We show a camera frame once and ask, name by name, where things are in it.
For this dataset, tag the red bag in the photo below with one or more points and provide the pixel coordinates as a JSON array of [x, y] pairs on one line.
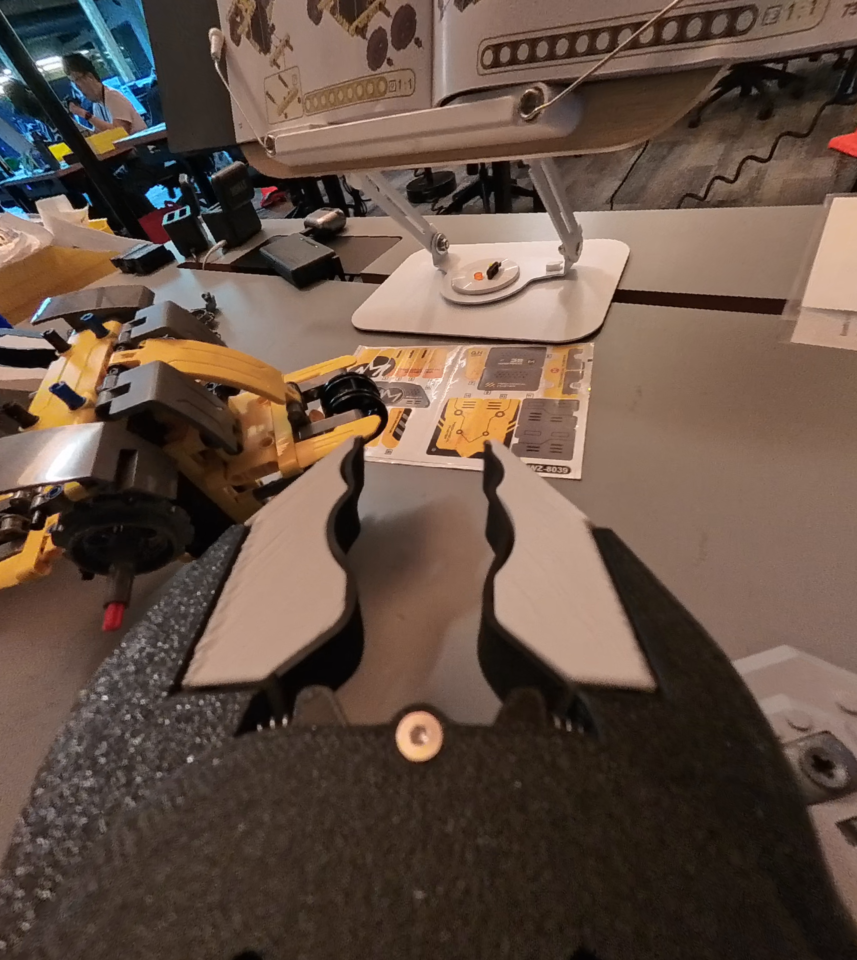
[[155, 225]]

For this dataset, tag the clear plastic bag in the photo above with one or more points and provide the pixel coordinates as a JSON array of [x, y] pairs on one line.
[[1, 232]]

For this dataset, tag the yellow grey brick toy vehicle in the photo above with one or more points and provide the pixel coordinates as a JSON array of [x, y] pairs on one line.
[[158, 397]]

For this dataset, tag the black battery pack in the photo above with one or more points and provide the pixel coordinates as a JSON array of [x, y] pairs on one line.
[[142, 257]]

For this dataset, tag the yellow grey sticker sheet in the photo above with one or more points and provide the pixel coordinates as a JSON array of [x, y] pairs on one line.
[[458, 412]]

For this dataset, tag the black office chair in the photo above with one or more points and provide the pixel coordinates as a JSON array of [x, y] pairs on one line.
[[743, 82]]

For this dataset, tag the grey studded plate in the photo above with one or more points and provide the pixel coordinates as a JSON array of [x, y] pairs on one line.
[[833, 690]]

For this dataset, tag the small black charger dock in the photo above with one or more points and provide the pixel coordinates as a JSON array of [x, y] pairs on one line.
[[185, 232]]

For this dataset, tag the small silver case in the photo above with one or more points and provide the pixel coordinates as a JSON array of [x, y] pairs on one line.
[[323, 222]]

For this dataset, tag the flat black box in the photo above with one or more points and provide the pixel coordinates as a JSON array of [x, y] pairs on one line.
[[301, 259]]

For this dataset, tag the white metal book stand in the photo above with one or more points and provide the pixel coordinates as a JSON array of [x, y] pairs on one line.
[[488, 300]]

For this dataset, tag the yellow box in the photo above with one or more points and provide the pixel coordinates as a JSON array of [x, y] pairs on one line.
[[31, 281]]

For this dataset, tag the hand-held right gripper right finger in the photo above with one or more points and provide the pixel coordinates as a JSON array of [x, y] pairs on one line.
[[567, 600]]

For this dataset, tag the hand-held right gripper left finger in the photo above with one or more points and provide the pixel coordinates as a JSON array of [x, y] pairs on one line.
[[271, 600]]

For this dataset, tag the instruction booklet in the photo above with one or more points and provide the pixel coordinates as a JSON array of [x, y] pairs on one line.
[[458, 45]]

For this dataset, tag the black upright charger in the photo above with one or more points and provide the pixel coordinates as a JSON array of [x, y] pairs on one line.
[[233, 199]]

